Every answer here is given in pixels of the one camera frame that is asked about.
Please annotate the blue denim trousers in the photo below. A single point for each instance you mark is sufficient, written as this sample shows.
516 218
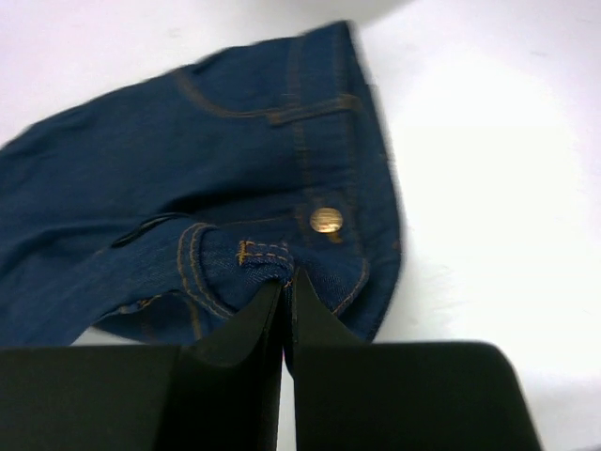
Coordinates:
157 211

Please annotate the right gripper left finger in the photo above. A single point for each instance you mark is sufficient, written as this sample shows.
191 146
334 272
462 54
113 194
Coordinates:
220 393

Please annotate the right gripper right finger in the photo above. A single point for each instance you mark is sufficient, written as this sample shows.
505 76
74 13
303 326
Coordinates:
351 395

